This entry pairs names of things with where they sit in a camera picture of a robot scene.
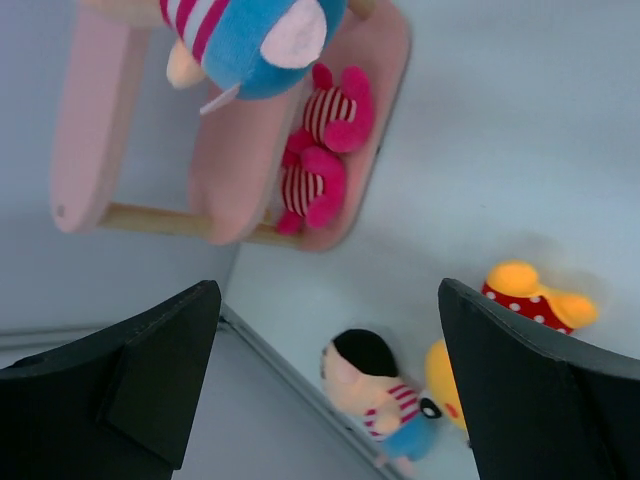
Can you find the boy doll blue shorts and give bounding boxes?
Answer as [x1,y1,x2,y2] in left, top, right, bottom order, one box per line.
[320,328,442,477]
[159,0,347,114]

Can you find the left pink striped plush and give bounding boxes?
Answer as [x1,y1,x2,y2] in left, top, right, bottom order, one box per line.
[276,146,347,235]

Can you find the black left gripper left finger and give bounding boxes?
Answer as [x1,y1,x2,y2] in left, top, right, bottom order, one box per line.
[1,281,222,480]

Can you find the yellow plush left table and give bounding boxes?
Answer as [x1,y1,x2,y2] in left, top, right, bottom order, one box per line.
[425,260,599,440]

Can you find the right pink striped plush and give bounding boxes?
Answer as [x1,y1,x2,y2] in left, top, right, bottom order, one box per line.
[287,63,375,154]

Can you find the pink striped plush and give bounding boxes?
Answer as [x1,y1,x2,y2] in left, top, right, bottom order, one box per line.
[287,63,375,154]
[276,146,347,235]

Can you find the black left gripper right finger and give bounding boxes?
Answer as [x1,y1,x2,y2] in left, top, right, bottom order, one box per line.
[438,278,639,480]

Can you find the pink three-tier wooden shelf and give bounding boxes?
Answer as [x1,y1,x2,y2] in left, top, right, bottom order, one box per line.
[51,1,410,251]

